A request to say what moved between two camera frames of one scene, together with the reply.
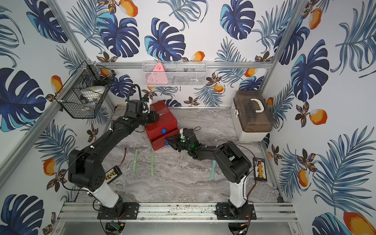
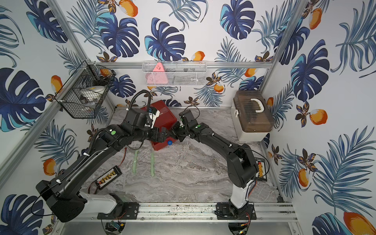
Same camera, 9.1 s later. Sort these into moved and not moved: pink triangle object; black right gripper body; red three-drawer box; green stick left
Moved: black right gripper body
Not moved: pink triangle object; green stick left; red three-drawer box
